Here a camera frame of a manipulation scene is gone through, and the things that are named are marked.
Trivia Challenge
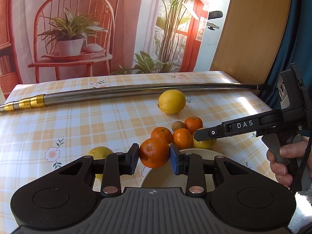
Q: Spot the yellow green round fruit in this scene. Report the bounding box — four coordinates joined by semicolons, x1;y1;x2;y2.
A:
87;146;114;182

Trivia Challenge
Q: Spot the large yellow lemon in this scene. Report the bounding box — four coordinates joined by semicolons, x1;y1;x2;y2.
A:
192;134;217;150

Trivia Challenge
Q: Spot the large orange mandarin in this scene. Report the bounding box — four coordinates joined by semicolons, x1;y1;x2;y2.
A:
139;138;170;168

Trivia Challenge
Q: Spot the brown kiwi fruit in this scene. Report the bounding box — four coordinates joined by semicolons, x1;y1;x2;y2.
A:
171;121;187;132

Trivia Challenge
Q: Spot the person's right hand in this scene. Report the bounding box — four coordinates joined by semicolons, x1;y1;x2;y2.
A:
266;136;312;189

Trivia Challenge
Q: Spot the small orange mandarin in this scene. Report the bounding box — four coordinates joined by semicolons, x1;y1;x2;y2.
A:
184;116;203;134

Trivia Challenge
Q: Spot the orange mandarin at front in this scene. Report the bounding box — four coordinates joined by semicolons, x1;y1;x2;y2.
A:
151;127;172;144

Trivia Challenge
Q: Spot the teal curtain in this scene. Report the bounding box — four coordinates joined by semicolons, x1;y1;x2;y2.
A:
258;0;311;109

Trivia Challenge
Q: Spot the yellow lemon near pole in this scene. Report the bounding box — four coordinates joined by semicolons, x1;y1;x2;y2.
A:
157;89;186;114

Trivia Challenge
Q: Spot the wooden headboard panel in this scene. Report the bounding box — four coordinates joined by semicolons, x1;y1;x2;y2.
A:
210;0;291;84

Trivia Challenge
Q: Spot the telescopic metal fruit picker pole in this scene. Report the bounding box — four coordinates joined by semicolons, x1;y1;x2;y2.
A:
1;82;270;113

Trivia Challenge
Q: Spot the black office chair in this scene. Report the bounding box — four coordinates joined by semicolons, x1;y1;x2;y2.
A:
206;10;224;31

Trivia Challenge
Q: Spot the printed room backdrop cloth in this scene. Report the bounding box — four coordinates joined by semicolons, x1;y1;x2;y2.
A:
1;0;210;96

